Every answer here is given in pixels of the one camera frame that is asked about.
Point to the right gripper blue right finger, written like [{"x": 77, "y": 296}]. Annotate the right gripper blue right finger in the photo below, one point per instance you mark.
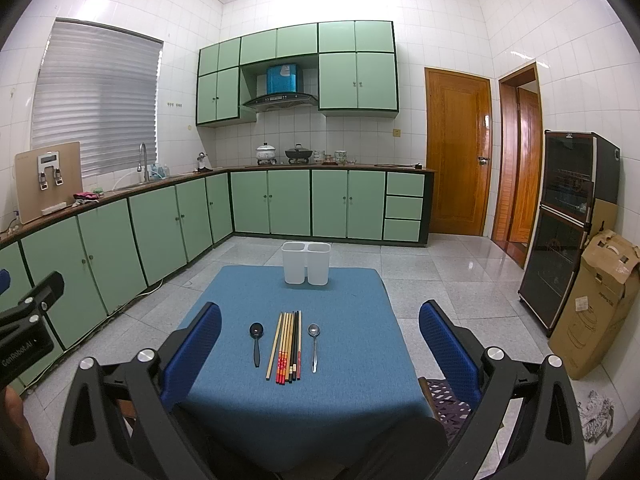
[{"x": 546, "y": 441}]

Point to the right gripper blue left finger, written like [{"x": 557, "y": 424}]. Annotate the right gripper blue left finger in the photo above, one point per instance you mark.
[{"x": 119, "y": 421}]

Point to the black spoon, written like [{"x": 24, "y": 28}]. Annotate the black spoon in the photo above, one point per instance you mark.
[{"x": 256, "y": 330}]

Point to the silver metal spoon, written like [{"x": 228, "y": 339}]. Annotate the silver metal spoon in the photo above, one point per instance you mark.
[{"x": 314, "y": 332}]

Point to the black chopstick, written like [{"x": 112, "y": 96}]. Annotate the black chopstick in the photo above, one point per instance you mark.
[{"x": 298, "y": 362}]

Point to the green lower kitchen cabinets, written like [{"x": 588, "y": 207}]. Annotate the green lower kitchen cabinets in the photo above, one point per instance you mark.
[{"x": 109, "y": 253}]

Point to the chrome kitchen faucet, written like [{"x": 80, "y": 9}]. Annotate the chrome kitchen faucet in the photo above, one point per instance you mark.
[{"x": 143, "y": 163}]

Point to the person's left hand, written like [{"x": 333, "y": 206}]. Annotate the person's left hand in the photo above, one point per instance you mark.
[{"x": 14, "y": 421}]

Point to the cardboard box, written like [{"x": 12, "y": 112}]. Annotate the cardboard box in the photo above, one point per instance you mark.
[{"x": 606, "y": 286}]

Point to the wooden board water purifier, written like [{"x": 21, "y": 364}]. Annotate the wooden board water purifier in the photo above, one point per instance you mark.
[{"x": 47, "y": 179}]

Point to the open wooden door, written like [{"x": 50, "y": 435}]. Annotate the open wooden door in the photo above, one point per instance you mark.
[{"x": 520, "y": 162}]

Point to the white twin utensil holder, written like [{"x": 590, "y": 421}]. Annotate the white twin utensil holder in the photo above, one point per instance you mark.
[{"x": 306, "y": 262}]

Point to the black disinfection cabinet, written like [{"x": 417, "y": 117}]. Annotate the black disinfection cabinet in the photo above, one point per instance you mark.
[{"x": 579, "y": 195}]

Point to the window blind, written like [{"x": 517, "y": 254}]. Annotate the window blind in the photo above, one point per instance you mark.
[{"x": 98, "y": 85}]

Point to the white cooking pot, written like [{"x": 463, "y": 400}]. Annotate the white cooking pot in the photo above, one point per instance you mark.
[{"x": 266, "y": 154}]

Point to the black wok with lid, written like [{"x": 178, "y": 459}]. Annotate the black wok with lid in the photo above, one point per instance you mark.
[{"x": 299, "y": 155}]

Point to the closed wooden door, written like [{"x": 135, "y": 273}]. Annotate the closed wooden door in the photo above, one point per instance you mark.
[{"x": 458, "y": 149}]

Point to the blue range hood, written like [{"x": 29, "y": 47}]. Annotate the blue range hood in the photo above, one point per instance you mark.
[{"x": 277, "y": 87}]

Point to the green upper wall cabinets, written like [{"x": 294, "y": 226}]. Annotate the green upper wall cabinets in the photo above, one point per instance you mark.
[{"x": 336, "y": 67}]

